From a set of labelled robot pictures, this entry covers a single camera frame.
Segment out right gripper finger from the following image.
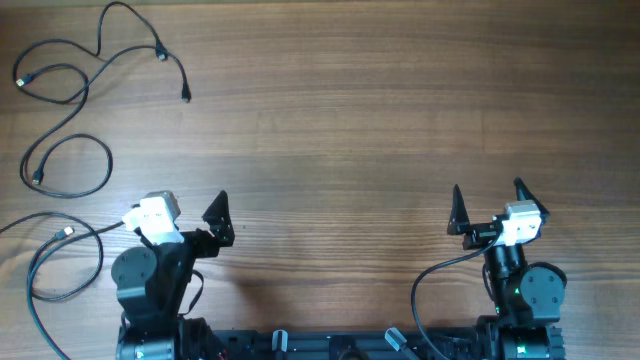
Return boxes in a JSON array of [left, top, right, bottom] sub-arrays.
[[513, 177, 550, 218], [447, 185, 471, 235]]

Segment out short black usb cable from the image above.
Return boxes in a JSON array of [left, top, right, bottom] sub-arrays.
[[74, 44, 193, 104]]

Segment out long black usb cable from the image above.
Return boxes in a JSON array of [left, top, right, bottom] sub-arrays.
[[11, 0, 169, 105]]

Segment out black cable gold plugs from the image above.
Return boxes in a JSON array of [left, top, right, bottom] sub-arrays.
[[1, 211, 104, 303]]

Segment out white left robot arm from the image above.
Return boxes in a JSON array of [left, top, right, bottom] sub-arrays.
[[111, 191, 235, 360]]

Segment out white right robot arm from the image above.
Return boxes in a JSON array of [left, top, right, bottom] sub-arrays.
[[447, 178, 567, 360]]

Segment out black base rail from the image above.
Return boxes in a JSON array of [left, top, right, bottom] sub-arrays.
[[199, 326, 566, 360]]

